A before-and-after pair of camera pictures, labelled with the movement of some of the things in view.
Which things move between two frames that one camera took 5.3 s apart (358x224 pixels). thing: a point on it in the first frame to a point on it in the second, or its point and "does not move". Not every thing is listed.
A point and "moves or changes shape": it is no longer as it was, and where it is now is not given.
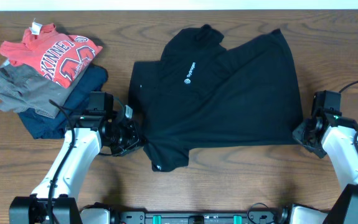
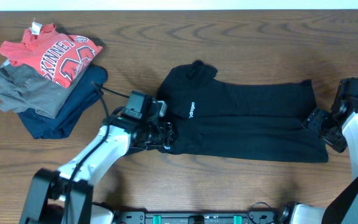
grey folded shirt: x=18 y=88 does not move
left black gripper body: x=126 y=138 to x=157 y=135
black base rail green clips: x=141 y=216 does not move
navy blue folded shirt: x=40 y=127 does not move
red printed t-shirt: x=61 y=57 does not move
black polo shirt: x=201 y=93 moves or changes shape
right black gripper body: x=301 y=134 to x=319 y=122
